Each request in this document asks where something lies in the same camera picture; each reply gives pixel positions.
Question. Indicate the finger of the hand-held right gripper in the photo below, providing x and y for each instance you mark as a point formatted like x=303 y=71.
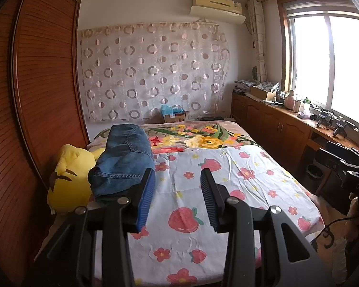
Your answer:
x=351 y=153
x=329 y=160

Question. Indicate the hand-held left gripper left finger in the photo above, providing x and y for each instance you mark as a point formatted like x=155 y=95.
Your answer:
x=146 y=203

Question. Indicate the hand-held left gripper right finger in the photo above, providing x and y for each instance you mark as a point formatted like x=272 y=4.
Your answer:
x=211 y=203

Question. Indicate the blue denim pants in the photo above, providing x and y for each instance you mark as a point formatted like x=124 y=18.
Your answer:
x=122 y=155

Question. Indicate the person's right hand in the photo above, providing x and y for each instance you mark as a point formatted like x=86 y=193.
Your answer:
x=353 y=207

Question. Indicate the trash bin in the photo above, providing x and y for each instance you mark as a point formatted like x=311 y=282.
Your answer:
x=315 y=172

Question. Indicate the floral blanket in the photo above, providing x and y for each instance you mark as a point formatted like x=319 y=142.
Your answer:
x=197 y=137

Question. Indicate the wooden cabinet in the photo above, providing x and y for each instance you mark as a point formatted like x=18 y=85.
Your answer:
x=269 y=125

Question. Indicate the pink bottle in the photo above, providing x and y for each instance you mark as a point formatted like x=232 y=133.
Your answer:
x=290 y=101

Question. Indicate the yellow plush toy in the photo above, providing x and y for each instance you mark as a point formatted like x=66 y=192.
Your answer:
x=68 y=185

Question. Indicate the small printed cardboard box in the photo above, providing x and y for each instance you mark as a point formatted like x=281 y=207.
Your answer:
x=175 y=118

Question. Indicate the open cardboard box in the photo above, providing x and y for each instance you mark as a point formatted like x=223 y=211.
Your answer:
x=261 y=93

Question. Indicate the window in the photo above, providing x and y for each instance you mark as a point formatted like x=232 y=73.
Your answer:
x=311 y=56

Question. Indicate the stack of printed papers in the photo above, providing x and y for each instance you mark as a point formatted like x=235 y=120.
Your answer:
x=243 y=86

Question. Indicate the grey oval object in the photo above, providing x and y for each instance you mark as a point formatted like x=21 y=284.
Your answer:
x=255 y=74

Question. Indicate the circle-patterned sheer curtain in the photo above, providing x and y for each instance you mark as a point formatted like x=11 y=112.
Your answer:
x=152 y=74

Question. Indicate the beige window curtain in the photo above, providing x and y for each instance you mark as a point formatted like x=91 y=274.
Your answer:
x=258 y=36

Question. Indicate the cream air conditioner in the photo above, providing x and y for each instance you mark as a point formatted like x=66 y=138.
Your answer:
x=218 y=7

